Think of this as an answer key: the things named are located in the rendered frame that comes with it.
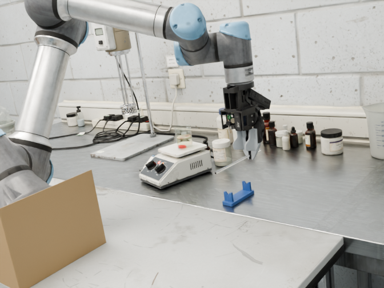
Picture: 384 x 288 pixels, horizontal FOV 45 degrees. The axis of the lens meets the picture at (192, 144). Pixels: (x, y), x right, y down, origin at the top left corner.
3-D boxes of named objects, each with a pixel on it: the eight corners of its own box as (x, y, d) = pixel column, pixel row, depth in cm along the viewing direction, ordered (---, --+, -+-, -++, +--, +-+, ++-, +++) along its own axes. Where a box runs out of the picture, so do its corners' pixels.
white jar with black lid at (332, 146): (317, 153, 153) (315, 132, 151) (331, 147, 156) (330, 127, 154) (333, 156, 147) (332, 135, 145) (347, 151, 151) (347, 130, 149)
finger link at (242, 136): (230, 162, 127) (227, 130, 124) (243, 156, 131) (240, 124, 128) (239, 164, 125) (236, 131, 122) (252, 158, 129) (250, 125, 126)
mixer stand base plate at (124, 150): (123, 160, 174) (122, 158, 174) (89, 156, 187) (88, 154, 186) (175, 138, 196) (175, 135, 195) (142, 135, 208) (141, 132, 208)
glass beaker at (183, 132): (174, 149, 149) (170, 125, 147) (189, 145, 151) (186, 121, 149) (182, 153, 144) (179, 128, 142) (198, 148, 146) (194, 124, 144)
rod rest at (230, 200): (232, 207, 121) (230, 194, 120) (222, 204, 123) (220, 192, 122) (254, 193, 128) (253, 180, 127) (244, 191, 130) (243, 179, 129)
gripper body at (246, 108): (221, 131, 124) (216, 86, 120) (241, 123, 130) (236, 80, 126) (244, 134, 118) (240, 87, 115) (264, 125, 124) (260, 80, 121)
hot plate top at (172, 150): (177, 158, 141) (176, 155, 141) (156, 151, 151) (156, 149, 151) (208, 147, 148) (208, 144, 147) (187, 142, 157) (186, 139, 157)
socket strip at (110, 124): (147, 131, 214) (146, 122, 212) (92, 127, 239) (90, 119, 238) (155, 128, 218) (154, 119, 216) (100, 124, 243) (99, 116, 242)
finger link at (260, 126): (248, 142, 126) (244, 111, 124) (252, 140, 127) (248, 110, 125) (262, 144, 123) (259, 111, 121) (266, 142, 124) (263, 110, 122)
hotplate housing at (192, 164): (160, 191, 139) (156, 165, 137) (139, 181, 150) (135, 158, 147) (219, 169, 151) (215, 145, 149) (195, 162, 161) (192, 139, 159)
